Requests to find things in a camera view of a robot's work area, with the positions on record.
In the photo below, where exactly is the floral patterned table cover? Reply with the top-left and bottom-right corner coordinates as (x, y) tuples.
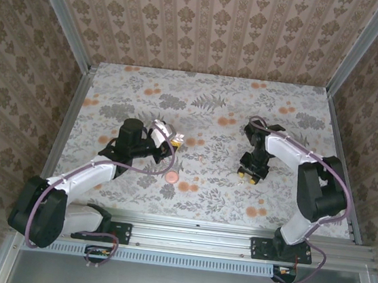
(40, 56), (369, 240)

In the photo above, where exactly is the aluminium table side rail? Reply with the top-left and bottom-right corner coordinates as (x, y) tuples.
(30, 58), (99, 207)
(310, 88), (378, 246)

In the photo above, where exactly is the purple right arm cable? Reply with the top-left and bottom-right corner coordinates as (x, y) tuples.
(230, 115), (362, 283)

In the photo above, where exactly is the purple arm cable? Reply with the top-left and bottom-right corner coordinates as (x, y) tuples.
(230, 115), (362, 283)
(22, 109), (180, 272)

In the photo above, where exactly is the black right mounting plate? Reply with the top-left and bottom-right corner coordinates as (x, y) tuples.
(249, 236), (314, 266)

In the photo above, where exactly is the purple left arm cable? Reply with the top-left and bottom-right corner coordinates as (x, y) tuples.
(22, 109), (180, 272)

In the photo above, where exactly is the pink round case lid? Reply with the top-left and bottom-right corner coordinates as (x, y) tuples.
(164, 170), (180, 185)

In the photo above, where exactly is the black controller board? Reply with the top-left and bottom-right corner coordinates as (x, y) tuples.
(271, 264), (299, 283)
(83, 244), (113, 265)

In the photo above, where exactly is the aluminium frame post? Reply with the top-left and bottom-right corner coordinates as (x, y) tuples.
(19, 0), (100, 72)
(325, 0), (378, 102)

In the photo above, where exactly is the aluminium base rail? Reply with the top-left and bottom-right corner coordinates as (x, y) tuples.
(95, 206), (378, 275)

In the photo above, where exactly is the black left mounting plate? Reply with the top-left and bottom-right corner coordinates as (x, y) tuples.
(106, 220), (133, 246)

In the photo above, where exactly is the black mounting plate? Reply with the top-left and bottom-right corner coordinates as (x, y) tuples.
(106, 220), (133, 246)
(249, 236), (314, 266)

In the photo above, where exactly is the white slotted cable duct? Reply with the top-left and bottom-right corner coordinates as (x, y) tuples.
(50, 238), (277, 279)

